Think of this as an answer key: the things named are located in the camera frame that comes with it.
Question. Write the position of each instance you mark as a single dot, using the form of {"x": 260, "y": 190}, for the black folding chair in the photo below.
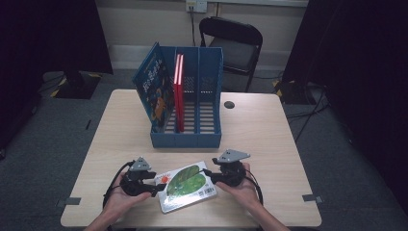
{"x": 231, "y": 30}

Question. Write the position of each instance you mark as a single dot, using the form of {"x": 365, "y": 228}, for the small black floor strip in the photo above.
{"x": 88, "y": 124}

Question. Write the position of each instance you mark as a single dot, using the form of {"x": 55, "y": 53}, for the grey tape strip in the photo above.
{"x": 312, "y": 199}
{"x": 72, "y": 201}

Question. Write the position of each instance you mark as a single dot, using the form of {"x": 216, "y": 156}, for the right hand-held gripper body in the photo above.
{"x": 232, "y": 173}

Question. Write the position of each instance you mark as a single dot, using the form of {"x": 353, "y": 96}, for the white wall power socket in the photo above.
{"x": 200, "y": 5}

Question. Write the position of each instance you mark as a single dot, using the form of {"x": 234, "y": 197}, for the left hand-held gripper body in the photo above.
{"x": 134, "y": 183}

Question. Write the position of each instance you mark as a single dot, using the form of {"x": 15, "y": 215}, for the person's left hand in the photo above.
{"x": 123, "y": 202}

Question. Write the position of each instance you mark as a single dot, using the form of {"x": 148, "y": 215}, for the blue plastic file rack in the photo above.
{"x": 208, "y": 64}

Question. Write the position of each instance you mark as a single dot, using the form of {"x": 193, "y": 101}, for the black stand base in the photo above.
{"x": 77, "y": 86}
{"x": 292, "y": 93}

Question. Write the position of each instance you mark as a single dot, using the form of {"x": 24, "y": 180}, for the black curtain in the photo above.
{"x": 48, "y": 32}
{"x": 352, "y": 48}

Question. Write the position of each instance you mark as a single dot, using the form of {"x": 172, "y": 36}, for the white green leaf picture book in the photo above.
{"x": 189, "y": 183}

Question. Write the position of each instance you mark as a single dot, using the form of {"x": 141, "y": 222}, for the blue monster picture book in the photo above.
{"x": 154, "y": 86}

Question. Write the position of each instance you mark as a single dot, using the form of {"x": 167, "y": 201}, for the person's right hand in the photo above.
{"x": 245, "y": 194}

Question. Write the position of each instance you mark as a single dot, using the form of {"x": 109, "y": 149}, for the black round table grommet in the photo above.
{"x": 229, "y": 105}

